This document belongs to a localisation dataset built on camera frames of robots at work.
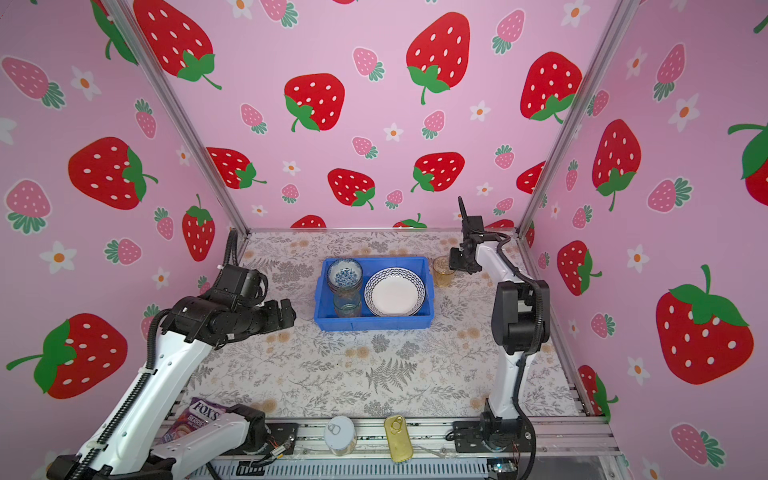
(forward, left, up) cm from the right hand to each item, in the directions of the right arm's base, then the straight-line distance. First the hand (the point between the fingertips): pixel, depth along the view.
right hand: (458, 262), depth 99 cm
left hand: (-33, +45, +13) cm, 58 cm away
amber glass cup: (0, +4, -6) cm, 8 cm away
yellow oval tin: (-53, +14, -6) cm, 55 cm away
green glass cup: (-18, +34, -3) cm, 39 cm away
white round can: (-54, +28, -4) cm, 61 cm away
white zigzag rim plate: (-9, +21, -7) cm, 24 cm away
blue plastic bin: (-22, +42, -7) cm, 48 cm away
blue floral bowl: (-9, +38, -1) cm, 39 cm away
